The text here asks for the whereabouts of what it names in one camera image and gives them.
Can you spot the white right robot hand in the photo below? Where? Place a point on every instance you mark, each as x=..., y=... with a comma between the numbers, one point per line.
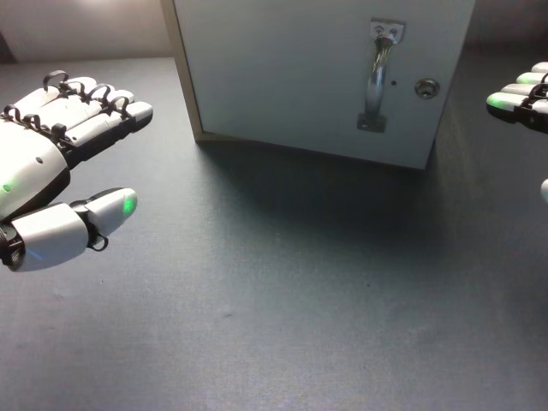
x=526, y=100

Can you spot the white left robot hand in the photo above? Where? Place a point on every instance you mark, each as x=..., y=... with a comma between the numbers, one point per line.
x=34, y=141

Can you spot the round silver door lock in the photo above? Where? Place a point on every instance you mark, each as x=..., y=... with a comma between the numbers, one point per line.
x=427, y=88

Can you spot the wooden cabinet body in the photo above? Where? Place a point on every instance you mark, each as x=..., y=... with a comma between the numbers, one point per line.
x=182, y=64

